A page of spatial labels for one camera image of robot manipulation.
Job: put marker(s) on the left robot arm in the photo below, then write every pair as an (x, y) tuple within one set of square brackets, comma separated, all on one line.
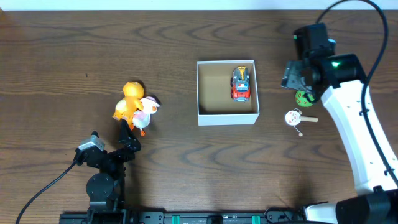
[(106, 189)]

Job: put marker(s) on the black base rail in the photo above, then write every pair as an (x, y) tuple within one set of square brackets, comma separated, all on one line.
[(158, 217)]

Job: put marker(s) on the red grey toy truck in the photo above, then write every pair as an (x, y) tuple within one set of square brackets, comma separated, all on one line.
[(240, 85)]

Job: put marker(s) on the orange dinosaur toy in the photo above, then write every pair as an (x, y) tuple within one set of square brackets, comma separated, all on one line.
[(126, 107)]

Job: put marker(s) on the wooden rattle drum toy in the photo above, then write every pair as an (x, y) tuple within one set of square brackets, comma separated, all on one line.
[(294, 117)]

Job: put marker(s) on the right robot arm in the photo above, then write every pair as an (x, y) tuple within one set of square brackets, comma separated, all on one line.
[(338, 82)]

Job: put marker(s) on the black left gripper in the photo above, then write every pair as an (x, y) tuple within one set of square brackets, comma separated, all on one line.
[(123, 152)]

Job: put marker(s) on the green patterned ball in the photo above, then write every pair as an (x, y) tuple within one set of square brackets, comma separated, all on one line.
[(304, 99)]

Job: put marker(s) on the white cardboard box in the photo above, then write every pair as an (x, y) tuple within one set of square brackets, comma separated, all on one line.
[(215, 106)]

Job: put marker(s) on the white pink duck toy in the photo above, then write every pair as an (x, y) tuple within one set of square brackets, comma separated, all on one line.
[(141, 118)]

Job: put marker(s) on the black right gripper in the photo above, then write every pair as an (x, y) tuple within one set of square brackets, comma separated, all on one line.
[(295, 71)]

